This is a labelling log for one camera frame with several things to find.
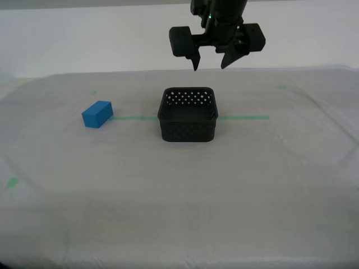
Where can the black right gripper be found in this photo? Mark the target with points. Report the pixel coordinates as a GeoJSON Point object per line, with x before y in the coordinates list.
{"type": "Point", "coordinates": [224, 32]}

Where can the blue rectangular block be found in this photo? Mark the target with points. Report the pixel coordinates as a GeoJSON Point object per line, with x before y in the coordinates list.
{"type": "Point", "coordinates": [96, 116]}

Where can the translucent plastic table cover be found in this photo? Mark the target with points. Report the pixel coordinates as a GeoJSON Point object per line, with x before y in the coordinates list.
{"type": "Point", "coordinates": [179, 196]}

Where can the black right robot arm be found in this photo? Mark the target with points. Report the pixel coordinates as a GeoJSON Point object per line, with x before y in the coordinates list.
{"type": "Point", "coordinates": [228, 8]}

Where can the long green tape strip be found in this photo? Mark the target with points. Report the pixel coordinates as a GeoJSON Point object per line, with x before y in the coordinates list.
{"type": "Point", "coordinates": [244, 117]}

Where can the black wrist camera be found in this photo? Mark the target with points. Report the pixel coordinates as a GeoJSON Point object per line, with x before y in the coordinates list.
{"type": "Point", "coordinates": [199, 7]}

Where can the black perforated plastic basket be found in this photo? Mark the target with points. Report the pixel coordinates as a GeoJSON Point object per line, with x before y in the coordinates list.
{"type": "Point", "coordinates": [186, 131]}

